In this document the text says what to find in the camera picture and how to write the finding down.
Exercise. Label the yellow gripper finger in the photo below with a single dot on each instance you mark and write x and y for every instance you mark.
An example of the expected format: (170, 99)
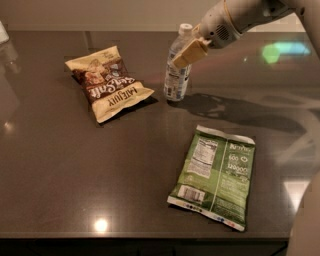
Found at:
(194, 51)
(196, 31)

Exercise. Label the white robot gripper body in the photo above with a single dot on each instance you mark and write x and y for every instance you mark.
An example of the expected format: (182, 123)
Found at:
(216, 24)

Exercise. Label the clear blue plastic water bottle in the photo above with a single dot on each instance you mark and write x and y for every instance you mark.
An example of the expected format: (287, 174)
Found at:
(176, 77)

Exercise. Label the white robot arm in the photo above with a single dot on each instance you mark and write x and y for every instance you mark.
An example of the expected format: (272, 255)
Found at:
(304, 238)

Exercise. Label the brown chip bag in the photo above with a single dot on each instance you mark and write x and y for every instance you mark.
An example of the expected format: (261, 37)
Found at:
(106, 83)

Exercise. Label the green chip bag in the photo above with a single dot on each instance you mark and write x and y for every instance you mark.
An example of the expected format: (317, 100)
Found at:
(216, 175)

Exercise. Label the white object at table corner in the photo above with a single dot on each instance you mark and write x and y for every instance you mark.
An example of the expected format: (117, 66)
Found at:
(4, 37)

